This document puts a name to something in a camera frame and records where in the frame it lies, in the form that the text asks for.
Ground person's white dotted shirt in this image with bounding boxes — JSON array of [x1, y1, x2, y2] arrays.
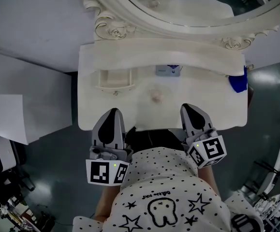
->
[[72, 146, 264, 232]]

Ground oval mirror white carved frame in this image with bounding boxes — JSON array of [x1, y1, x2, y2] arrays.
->
[[73, 0, 280, 50]]

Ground large white cabinet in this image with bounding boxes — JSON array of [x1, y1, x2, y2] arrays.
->
[[0, 50, 73, 145]]

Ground person's right forearm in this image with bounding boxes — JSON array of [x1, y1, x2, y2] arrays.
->
[[197, 167, 221, 198]]

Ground small pink object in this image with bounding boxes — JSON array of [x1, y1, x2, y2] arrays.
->
[[149, 87, 164, 103]]

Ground person's left forearm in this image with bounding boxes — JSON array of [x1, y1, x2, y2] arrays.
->
[[95, 185, 121, 223]]

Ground white case black trim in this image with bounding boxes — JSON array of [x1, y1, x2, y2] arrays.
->
[[0, 135, 17, 178]]

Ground ornate white dressing table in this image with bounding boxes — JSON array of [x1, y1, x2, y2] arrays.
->
[[77, 43, 249, 132]]

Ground small white drawer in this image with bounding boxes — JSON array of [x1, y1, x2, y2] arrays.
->
[[95, 68, 139, 97]]

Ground blue cloth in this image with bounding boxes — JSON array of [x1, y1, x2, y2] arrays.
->
[[228, 65, 249, 93]]

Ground black frame chair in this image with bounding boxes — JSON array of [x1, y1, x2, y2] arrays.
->
[[242, 160, 280, 203]]

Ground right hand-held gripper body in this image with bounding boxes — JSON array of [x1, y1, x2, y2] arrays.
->
[[181, 127, 228, 170]]

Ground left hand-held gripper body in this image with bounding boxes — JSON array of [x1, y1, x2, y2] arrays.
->
[[85, 145, 133, 186]]

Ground pile of dark equipment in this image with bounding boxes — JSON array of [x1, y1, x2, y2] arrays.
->
[[0, 168, 56, 232]]

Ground white box blue print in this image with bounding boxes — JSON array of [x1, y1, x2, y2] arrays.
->
[[155, 64, 182, 78]]

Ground person's black trousers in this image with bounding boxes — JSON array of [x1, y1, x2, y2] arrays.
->
[[125, 127, 186, 158]]

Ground white vanity upper shelf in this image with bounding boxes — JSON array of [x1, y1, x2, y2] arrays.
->
[[78, 38, 246, 77]]

